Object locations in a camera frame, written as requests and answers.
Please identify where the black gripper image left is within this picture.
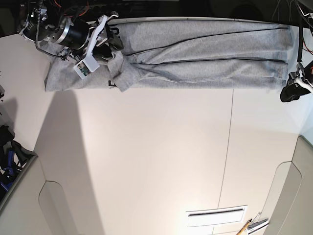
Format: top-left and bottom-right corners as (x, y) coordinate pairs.
(60, 15), (124, 59)

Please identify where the yellow pencil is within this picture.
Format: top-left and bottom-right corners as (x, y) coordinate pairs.
(236, 219), (252, 235)

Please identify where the blue black clamp tool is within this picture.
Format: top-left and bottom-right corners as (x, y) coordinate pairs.
(0, 125), (38, 194)

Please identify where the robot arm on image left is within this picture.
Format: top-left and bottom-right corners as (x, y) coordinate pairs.
(17, 0), (124, 61)

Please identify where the grey T-shirt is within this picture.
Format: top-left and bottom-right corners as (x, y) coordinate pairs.
(45, 20), (293, 92)

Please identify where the white camera box image left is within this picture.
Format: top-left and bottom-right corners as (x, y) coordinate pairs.
(73, 56), (100, 80)

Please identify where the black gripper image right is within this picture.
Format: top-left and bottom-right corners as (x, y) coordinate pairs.
(280, 72), (313, 102)

